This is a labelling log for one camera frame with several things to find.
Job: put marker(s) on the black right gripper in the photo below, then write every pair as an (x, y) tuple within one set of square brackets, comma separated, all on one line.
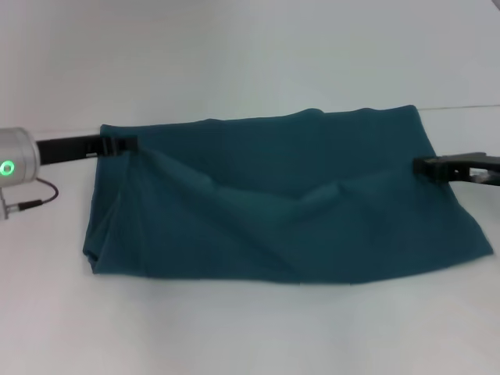
[(482, 166)]

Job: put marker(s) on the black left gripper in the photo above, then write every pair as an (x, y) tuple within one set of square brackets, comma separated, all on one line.
[(62, 148)]

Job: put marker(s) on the teal t-shirt with FREE print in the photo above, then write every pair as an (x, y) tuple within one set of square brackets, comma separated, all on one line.
[(273, 195)]

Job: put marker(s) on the silver and white left arm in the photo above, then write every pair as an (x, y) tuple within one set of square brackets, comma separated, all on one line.
[(17, 156)]

